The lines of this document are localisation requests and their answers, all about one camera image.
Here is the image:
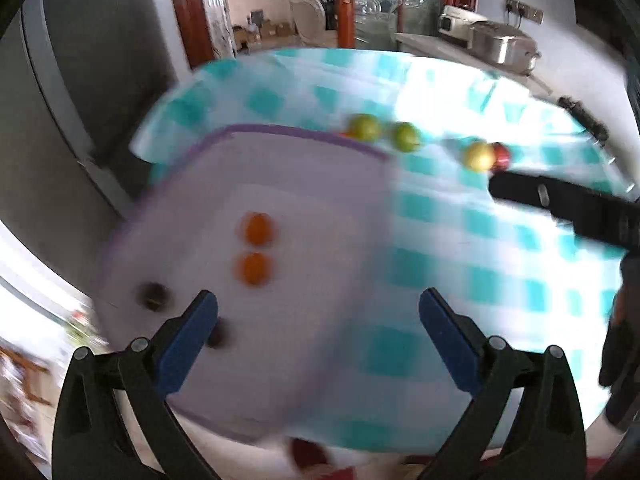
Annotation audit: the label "cardboard boxes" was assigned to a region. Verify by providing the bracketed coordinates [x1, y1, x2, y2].
[232, 20, 293, 53]

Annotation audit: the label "white chair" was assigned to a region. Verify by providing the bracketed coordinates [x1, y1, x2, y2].
[289, 0, 328, 46]

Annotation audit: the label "wall socket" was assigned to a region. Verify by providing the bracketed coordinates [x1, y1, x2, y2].
[505, 0, 544, 23]

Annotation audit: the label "wooden door frame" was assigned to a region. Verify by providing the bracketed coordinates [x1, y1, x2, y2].
[165, 0, 216, 71]

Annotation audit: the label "wooden chair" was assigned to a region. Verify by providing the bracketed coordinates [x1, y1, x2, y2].
[0, 340, 56, 411]

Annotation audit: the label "white kitchen appliance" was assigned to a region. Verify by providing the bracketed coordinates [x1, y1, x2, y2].
[438, 5, 488, 48]

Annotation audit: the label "person's right hand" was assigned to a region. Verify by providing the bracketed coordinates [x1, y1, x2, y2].
[598, 255, 640, 431]

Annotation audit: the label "glass display cabinet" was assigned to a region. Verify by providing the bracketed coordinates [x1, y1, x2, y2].
[350, 0, 443, 51]

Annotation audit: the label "green tomato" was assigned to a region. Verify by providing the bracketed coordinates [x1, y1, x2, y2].
[390, 122, 422, 152]

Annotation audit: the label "yellow-green apple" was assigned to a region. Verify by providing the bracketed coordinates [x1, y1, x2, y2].
[462, 141, 497, 172]

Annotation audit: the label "dark round fruit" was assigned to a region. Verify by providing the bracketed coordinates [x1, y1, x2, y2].
[207, 319, 233, 350]
[139, 282, 171, 310]

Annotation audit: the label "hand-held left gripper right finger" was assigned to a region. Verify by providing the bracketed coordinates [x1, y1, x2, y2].
[415, 288, 586, 480]

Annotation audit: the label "white sideboard counter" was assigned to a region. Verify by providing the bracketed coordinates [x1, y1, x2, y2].
[395, 32, 556, 96]

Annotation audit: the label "grey refrigerator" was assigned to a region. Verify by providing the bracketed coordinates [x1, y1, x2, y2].
[0, 0, 201, 241]

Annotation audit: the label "teal checkered tablecloth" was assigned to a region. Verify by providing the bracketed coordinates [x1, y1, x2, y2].
[129, 47, 640, 453]

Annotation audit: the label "orange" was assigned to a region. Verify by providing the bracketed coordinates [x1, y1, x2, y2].
[241, 212, 275, 247]
[236, 252, 273, 287]

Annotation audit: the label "wooden pillar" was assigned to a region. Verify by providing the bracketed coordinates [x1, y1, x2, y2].
[335, 0, 356, 48]

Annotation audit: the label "white box with purple rim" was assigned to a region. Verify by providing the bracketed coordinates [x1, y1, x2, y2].
[95, 124, 401, 443]

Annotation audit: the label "white lace curtain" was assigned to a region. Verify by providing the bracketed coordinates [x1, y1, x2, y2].
[202, 0, 236, 58]

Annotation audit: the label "large green apple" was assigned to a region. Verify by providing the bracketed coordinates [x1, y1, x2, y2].
[347, 113, 383, 142]

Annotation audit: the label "black oblong object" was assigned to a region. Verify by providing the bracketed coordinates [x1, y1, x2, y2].
[557, 96, 610, 143]

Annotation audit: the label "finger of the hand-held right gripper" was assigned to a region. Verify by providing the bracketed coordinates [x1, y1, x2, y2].
[489, 170, 640, 251]

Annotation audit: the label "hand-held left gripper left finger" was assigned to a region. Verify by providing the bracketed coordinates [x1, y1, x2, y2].
[51, 289, 221, 480]

